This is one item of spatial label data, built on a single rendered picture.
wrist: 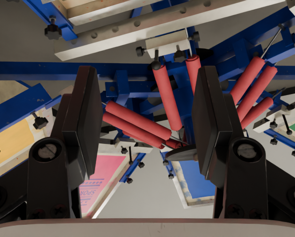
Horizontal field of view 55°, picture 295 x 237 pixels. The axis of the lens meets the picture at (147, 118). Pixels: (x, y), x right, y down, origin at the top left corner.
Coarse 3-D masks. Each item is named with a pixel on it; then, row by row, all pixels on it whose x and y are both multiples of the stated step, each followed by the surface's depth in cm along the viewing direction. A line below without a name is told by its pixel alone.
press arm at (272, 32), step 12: (276, 12) 111; (288, 12) 108; (264, 24) 114; (276, 24) 110; (288, 24) 110; (240, 36) 120; (252, 36) 117; (264, 36) 116; (216, 48) 128; (228, 48) 124; (204, 60) 132; (216, 60) 130
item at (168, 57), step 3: (165, 33) 86; (168, 33) 86; (156, 36) 86; (168, 54) 97; (171, 54) 98; (165, 57) 99; (168, 57) 99; (171, 57) 100; (168, 60) 101; (171, 60) 102
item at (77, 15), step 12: (96, 0) 80; (108, 0) 79; (120, 0) 78; (132, 0) 78; (144, 0) 78; (156, 0) 79; (72, 12) 82; (84, 12) 80; (96, 12) 80; (108, 12) 81; (120, 12) 82; (72, 24) 84
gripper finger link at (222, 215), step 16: (240, 144) 10; (256, 144) 10; (240, 160) 9; (256, 160) 9; (240, 176) 9; (256, 176) 9; (224, 192) 9; (240, 192) 8; (256, 192) 8; (224, 208) 8; (240, 208) 8; (256, 208) 8
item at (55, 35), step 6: (12, 0) 63; (18, 0) 63; (54, 18) 78; (54, 24) 77; (48, 30) 74; (54, 30) 75; (60, 30) 77; (48, 36) 76; (54, 36) 77; (60, 36) 77
